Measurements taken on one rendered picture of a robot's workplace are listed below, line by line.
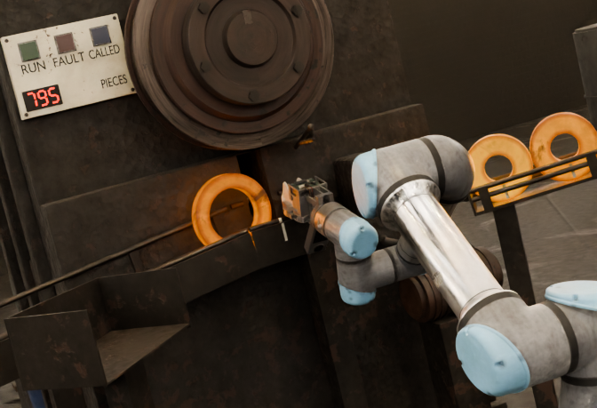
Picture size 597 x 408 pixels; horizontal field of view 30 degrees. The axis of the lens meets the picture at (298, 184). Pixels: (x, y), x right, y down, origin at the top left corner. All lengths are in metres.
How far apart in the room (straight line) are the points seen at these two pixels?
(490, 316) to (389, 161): 0.37
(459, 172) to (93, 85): 0.89
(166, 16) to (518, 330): 1.08
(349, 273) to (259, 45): 0.52
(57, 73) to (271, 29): 0.48
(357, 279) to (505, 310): 0.63
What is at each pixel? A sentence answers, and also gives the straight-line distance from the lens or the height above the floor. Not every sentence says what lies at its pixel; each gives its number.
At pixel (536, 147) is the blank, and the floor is 0.73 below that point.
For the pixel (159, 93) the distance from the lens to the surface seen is 2.40.
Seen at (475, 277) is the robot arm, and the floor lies 0.65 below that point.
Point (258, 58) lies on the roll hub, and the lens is 2.38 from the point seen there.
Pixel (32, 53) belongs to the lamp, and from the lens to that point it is 2.48.
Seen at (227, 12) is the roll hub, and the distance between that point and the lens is 2.39.
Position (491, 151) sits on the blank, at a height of 0.75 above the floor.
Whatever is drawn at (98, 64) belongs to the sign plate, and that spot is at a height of 1.14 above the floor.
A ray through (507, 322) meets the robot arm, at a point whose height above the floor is 0.59.
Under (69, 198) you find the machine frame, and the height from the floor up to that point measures 0.87.
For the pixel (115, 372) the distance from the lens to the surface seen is 2.02.
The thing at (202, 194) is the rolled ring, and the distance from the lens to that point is 2.44.
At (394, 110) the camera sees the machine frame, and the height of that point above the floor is 0.87.
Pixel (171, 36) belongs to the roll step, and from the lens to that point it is 2.38.
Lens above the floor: 1.06
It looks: 6 degrees down
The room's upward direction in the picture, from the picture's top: 14 degrees counter-clockwise
